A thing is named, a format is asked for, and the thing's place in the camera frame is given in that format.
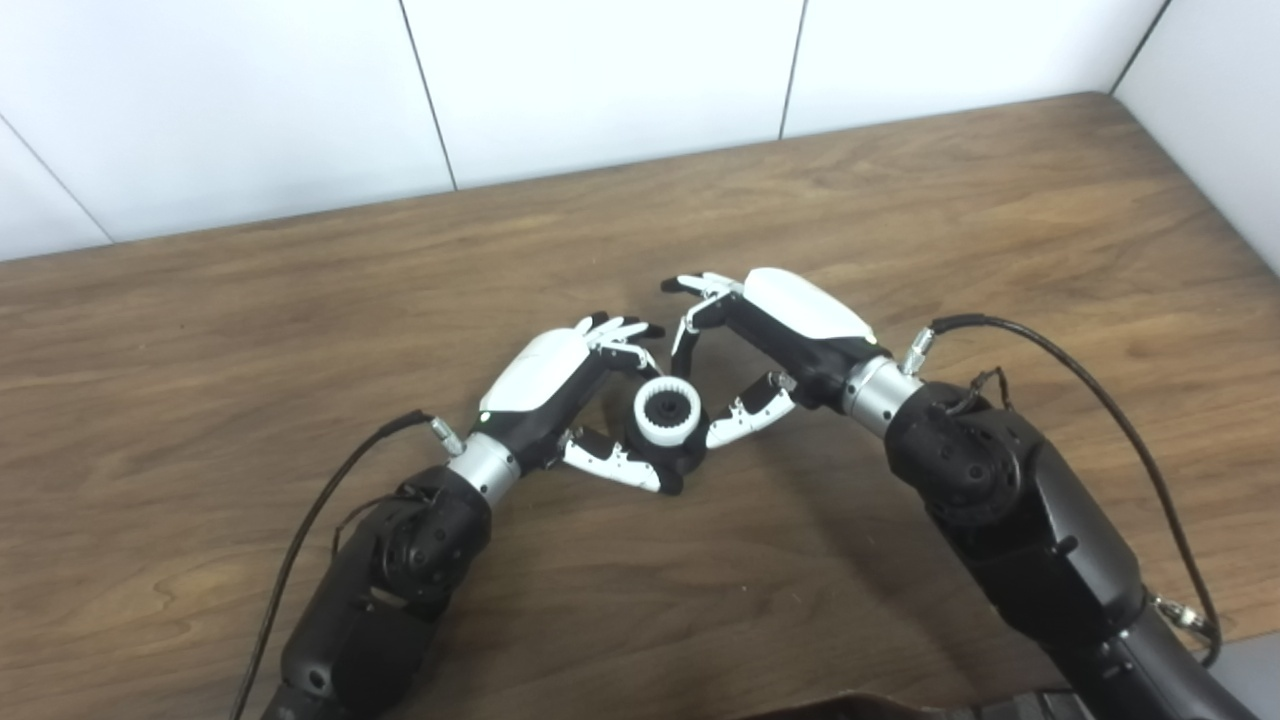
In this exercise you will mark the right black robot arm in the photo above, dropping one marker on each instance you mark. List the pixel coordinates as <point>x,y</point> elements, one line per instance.
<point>1030,520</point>

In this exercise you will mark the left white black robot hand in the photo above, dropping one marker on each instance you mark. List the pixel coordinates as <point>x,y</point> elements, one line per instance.
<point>540,375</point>

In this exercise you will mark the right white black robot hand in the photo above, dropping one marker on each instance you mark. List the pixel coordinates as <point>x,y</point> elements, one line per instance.
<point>805,310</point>

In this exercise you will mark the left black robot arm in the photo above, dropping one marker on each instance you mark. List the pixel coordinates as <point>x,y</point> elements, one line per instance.
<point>380,600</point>

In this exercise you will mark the round black part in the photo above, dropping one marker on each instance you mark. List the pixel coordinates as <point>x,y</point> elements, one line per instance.
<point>685,458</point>

